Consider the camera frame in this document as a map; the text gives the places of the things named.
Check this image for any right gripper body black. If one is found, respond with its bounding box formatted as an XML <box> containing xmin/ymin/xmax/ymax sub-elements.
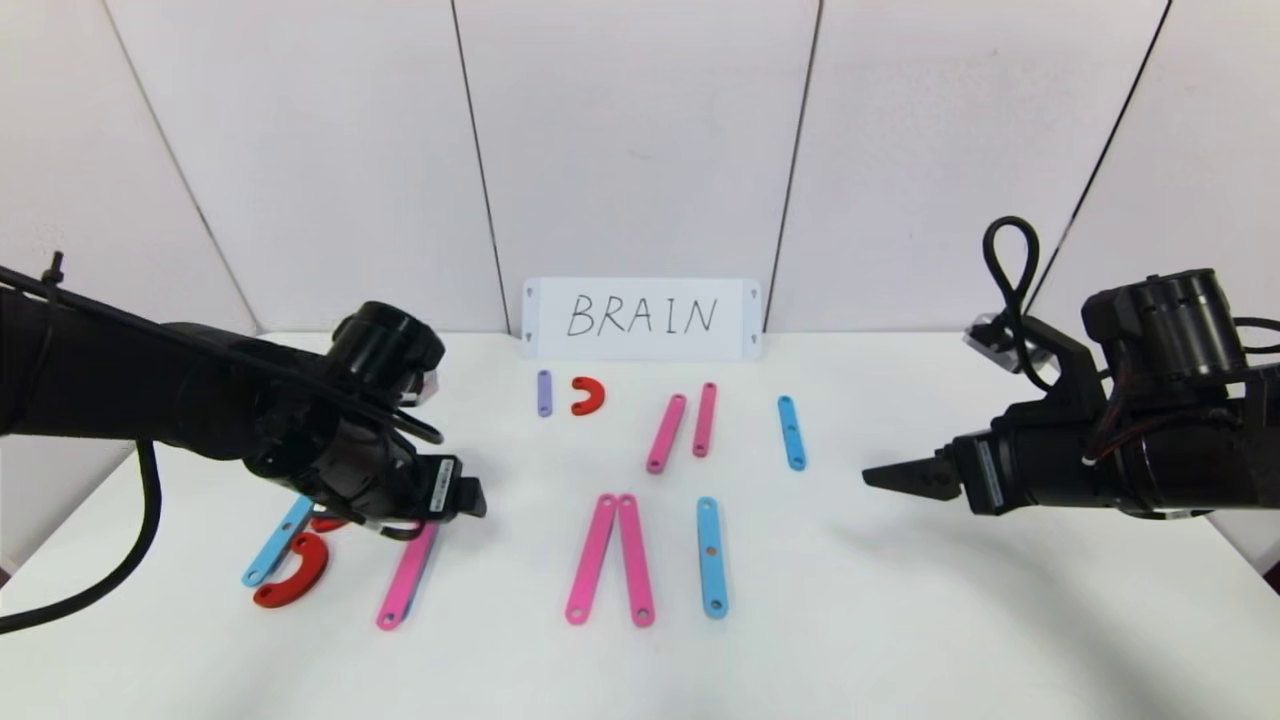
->
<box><xmin>951</xmin><ymin>418</ymin><xmax>1097</xmax><ymax>516</ymax></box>

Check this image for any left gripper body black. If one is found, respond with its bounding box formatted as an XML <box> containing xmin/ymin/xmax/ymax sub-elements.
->
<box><xmin>327</xmin><ymin>418</ymin><xmax>464</xmax><ymax>526</ymax></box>

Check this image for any long pink bar with holes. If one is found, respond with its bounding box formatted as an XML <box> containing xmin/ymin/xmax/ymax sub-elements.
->
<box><xmin>646</xmin><ymin>394</ymin><xmax>688</xmax><ymax>475</ymax></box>
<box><xmin>565</xmin><ymin>494</ymin><xmax>618</xmax><ymax>627</ymax></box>
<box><xmin>617</xmin><ymin>494</ymin><xmax>657</xmax><ymax>629</ymax></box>
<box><xmin>376</xmin><ymin>520</ymin><xmax>441</xmax><ymax>631</ymax></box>

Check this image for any white sign card reading BRAIN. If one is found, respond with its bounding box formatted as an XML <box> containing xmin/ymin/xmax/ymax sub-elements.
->
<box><xmin>522</xmin><ymin>279</ymin><xmax>763</xmax><ymax>362</ymax></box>

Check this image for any short blue bar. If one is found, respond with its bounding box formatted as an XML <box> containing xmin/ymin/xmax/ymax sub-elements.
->
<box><xmin>777</xmin><ymin>396</ymin><xmax>807</xmax><ymax>472</ymax></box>

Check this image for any long blue bar with holes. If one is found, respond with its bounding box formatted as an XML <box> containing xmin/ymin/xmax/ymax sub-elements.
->
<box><xmin>242</xmin><ymin>495</ymin><xmax>316</xmax><ymax>588</ymax></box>
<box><xmin>696</xmin><ymin>497</ymin><xmax>729</xmax><ymax>619</ymax></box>

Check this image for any short pink bar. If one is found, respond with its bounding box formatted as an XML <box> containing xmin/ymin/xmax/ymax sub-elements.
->
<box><xmin>692</xmin><ymin>382</ymin><xmax>718</xmax><ymax>459</ymax></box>

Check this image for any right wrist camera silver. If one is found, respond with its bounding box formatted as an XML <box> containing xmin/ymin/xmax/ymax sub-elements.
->
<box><xmin>963</xmin><ymin>312</ymin><xmax>1056</xmax><ymax>371</ymax></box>

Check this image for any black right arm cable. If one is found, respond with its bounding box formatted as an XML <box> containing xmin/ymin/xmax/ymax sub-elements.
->
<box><xmin>982</xmin><ymin>216</ymin><xmax>1041</xmax><ymax>391</ymax></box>

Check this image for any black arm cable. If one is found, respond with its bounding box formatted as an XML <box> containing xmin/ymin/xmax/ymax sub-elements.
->
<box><xmin>982</xmin><ymin>216</ymin><xmax>1041</xmax><ymax>391</ymax></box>
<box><xmin>0</xmin><ymin>440</ymin><xmax>163</xmax><ymax>636</ymax></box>

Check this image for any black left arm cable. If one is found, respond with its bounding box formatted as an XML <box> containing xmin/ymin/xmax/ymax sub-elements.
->
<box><xmin>0</xmin><ymin>440</ymin><xmax>163</xmax><ymax>636</ymax></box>

